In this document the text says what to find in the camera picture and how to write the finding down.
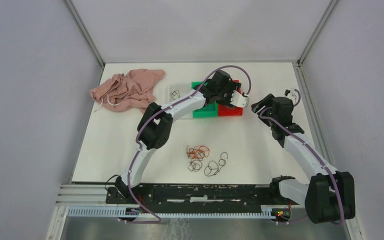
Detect orange blue brown cables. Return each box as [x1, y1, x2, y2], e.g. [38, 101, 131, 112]
[185, 144, 212, 173]

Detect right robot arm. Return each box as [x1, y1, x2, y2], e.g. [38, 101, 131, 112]
[251, 94, 356, 224]

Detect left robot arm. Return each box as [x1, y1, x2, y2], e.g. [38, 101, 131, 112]
[115, 67, 249, 204]

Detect red plastic bin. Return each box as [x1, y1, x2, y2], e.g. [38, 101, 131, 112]
[216, 79, 244, 117]

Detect green plastic bin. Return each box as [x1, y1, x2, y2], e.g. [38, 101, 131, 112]
[190, 81, 219, 119]

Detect clear plastic bin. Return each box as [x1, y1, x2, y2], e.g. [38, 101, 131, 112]
[166, 82, 192, 103]

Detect pink cloth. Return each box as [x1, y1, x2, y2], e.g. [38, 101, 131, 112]
[89, 68, 166, 113]

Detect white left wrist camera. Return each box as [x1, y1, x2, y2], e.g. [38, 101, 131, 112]
[230, 90, 249, 108]

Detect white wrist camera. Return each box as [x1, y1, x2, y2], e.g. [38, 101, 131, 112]
[284, 88, 301, 101]
[230, 90, 249, 108]

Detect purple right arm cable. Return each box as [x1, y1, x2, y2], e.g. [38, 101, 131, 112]
[258, 87, 346, 226]

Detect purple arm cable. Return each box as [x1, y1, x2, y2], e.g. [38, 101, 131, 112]
[125, 64, 253, 224]
[258, 87, 346, 226]

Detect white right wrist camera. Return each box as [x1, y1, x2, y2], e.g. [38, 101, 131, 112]
[284, 88, 301, 101]

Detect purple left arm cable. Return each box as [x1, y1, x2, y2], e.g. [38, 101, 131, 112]
[125, 64, 253, 224]

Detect aluminium frame rail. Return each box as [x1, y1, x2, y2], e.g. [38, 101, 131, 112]
[292, 61, 365, 240]

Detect slotted cable duct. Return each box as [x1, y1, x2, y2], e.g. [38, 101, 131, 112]
[66, 206, 276, 220]

